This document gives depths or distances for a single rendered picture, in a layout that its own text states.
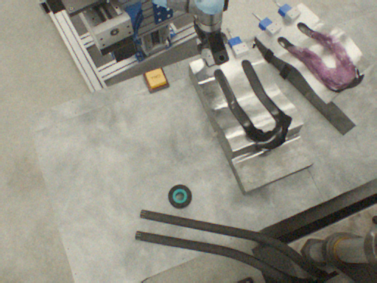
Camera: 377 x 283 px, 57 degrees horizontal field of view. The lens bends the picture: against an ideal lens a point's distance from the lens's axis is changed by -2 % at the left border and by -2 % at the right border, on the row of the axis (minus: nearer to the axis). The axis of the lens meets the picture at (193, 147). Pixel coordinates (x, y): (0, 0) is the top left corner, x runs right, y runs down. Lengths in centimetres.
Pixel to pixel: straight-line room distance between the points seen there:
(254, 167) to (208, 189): 18
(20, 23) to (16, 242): 144
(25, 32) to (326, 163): 210
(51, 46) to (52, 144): 130
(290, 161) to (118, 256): 66
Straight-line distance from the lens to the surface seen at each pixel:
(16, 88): 250
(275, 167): 123
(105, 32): 130
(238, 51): 132
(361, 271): 109
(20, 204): 225
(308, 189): 131
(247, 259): 114
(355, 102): 136
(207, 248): 115
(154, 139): 129
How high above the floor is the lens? 202
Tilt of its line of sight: 73 degrees down
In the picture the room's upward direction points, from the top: 4 degrees clockwise
